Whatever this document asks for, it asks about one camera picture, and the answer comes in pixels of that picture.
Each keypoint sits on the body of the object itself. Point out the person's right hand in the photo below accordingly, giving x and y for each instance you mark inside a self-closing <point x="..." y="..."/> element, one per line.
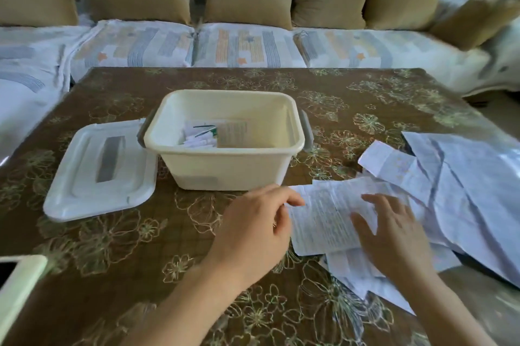
<point x="396" y="244"/>

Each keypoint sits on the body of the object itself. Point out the person's left hand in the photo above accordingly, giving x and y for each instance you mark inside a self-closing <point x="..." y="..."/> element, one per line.
<point x="252" y="232"/>

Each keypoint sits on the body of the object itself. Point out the person's left thumb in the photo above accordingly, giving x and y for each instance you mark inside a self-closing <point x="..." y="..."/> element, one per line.
<point x="284" y="220"/>

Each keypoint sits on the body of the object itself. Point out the person's right thumb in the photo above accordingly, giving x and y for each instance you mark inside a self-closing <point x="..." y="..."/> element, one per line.
<point x="362" y="224"/>

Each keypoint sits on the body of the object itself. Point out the printed paper leaflet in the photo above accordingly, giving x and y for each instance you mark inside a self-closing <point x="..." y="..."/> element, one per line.
<point x="325" y="220"/>

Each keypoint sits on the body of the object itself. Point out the person's right forearm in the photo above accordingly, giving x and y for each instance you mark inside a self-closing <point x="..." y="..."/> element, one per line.
<point x="443" y="313"/>

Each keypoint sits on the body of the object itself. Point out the person's left forearm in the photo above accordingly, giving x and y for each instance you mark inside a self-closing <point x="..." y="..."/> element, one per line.
<point x="191" y="305"/>

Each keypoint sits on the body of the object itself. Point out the crumpled white paper leaflet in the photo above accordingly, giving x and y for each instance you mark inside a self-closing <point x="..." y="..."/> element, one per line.
<point x="353" y="272"/>

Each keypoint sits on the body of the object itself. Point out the small folded paper leaflet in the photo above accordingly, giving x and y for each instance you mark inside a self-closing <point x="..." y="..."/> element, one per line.
<point x="388" y="161"/>

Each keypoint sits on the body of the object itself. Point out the cream plastic storage box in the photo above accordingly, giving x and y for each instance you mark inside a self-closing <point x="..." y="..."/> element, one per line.
<point x="227" y="167"/>

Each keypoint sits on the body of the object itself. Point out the folded beige paper leaflet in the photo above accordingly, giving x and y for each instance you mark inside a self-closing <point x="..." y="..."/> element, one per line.
<point x="231" y="135"/>

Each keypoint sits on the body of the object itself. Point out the large unfolded paper leaflet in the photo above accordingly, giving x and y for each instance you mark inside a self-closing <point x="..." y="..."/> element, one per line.
<point x="471" y="195"/>

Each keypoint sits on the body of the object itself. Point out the pile of small white packets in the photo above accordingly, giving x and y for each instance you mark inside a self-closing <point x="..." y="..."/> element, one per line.
<point x="197" y="136"/>

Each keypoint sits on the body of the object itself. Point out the brown floral table cover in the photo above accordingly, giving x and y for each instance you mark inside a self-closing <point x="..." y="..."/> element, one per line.
<point x="122" y="244"/>

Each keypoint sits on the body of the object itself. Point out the patchwork quilted sofa cover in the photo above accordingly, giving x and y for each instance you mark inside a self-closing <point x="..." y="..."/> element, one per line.
<point x="243" y="47"/>

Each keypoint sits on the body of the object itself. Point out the white plastic box lid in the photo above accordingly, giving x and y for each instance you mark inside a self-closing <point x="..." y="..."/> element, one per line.
<point x="101" y="171"/>

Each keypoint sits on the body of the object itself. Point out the white-framed phone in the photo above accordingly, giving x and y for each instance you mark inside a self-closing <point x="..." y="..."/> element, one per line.
<point x="18" y="285"/>

